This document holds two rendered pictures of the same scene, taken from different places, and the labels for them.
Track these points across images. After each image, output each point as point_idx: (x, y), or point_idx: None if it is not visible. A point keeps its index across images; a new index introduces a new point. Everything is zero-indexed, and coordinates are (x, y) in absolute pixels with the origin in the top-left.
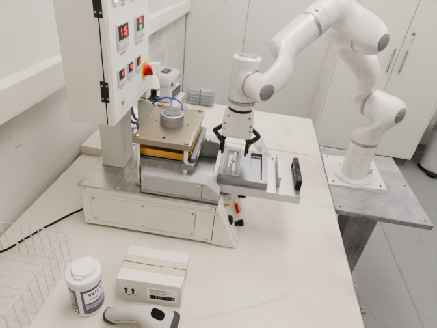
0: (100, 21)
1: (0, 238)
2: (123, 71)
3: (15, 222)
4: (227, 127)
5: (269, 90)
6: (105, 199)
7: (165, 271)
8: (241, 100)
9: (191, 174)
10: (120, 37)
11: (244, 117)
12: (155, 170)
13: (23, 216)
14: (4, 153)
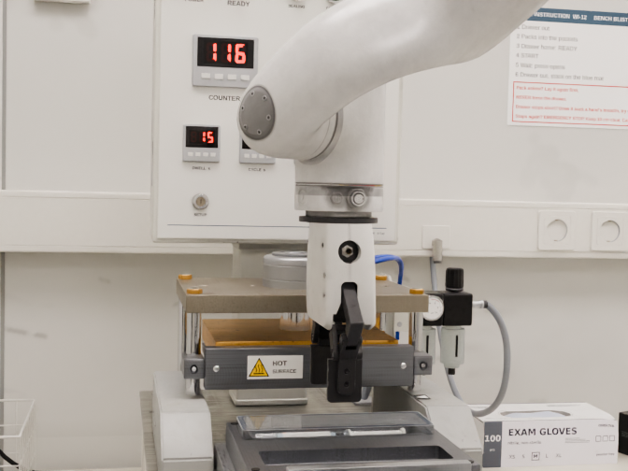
0: (154, 22)
1: (63, 470)
2: (212, 135)
3: (109, 469)
4: (306, 280)
5: (258, 102)
6: (143, 441)
7: None
8: (295, 174)
9: (199, 398)
10: (206, 60)
11: (317, 239)
12: (179, 376)
13: (131, 469)
14: (151, 324)
